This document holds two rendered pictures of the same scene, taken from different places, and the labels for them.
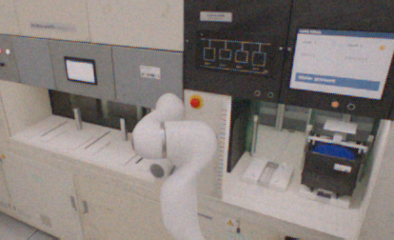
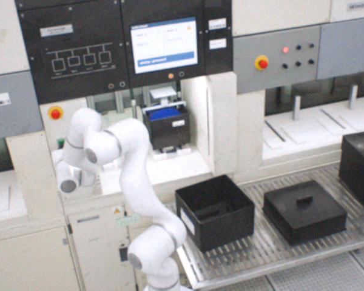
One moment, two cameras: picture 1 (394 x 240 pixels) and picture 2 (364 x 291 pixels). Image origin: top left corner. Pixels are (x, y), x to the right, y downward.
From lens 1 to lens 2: 0.84 m
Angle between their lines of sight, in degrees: 42
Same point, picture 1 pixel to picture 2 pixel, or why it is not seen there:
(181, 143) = (129, 139)
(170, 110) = (98, 120)
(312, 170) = (158, 134)
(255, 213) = not seen: hidden behind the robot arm
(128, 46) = not seen: outside the picture
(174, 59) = (23, 79)
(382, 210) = (222, 139)
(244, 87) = (98, 84)
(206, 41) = (52, 54)
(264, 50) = (107, 49)
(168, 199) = (135, 186)
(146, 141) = (107, 148)
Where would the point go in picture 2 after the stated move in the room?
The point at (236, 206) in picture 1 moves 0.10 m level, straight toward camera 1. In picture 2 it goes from (117, 192) to (127, 202)
